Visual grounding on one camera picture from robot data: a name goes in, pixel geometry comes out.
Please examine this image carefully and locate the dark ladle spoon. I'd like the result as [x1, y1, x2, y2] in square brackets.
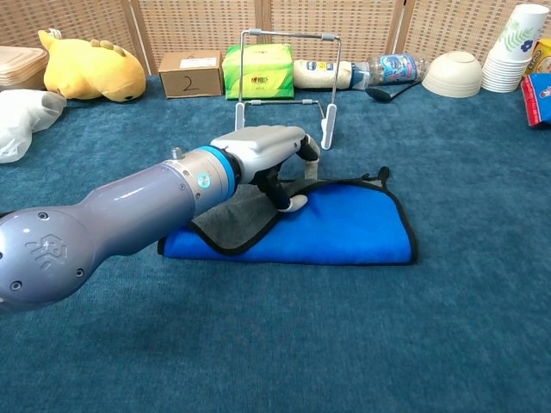
[365, 80, 423, 104]

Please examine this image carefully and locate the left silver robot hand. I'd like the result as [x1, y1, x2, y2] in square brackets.
[209, 124, 323, 214]

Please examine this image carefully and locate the stack of paper cups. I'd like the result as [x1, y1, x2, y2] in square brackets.
[480, 3, 548, 94]

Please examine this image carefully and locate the beige lidded lunch box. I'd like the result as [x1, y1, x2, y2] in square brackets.
[0, 45, 49, 91]

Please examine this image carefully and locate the green tissue pack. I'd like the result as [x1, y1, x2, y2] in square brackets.
[221, 43, 296, 102]

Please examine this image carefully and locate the mayonnaise squeeze bottle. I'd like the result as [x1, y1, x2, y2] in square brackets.
[292, 59, 356, 90]

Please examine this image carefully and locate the wicker folding screen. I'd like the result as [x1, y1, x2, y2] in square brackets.
[0, 0, 551, 78]

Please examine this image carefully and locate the yellow plush toy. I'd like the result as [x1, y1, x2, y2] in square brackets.
[37, 28, 147, 103]

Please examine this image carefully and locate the white plastic bag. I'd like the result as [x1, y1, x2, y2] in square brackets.
[0, 89, 68, 164]

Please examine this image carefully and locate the metal wire rack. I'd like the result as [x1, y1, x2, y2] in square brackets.
[233, 28, 344, 151]

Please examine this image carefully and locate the blue carpet table cover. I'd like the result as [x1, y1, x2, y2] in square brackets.
[0, 75, 551, 413]

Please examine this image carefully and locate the brown cardboard box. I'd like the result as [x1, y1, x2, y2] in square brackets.
[158, 50, 225, 100]

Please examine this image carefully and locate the beige upturned bowl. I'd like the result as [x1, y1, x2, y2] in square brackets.
[420, 50, 483, 99]

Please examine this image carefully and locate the blue biscuit snack bag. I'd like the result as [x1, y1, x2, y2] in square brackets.
[519, 71, 551, 129]

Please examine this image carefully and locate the yellow Lipo snack bag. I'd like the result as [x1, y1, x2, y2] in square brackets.
[523, 37, 551, 78]

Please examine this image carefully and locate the grey and blue cloth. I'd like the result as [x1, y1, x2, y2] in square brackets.
[157, 166, 419, 267]

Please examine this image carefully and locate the clear plastic water bottle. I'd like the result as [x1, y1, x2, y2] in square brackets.
[350, 52, 430, 89]

